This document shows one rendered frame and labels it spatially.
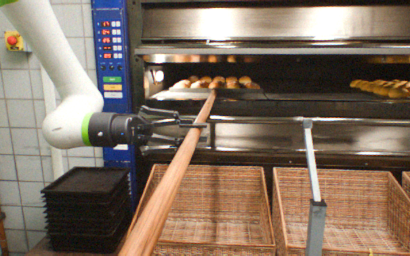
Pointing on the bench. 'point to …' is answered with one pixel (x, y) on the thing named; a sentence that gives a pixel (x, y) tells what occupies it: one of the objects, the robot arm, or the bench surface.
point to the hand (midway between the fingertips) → (194, 132)
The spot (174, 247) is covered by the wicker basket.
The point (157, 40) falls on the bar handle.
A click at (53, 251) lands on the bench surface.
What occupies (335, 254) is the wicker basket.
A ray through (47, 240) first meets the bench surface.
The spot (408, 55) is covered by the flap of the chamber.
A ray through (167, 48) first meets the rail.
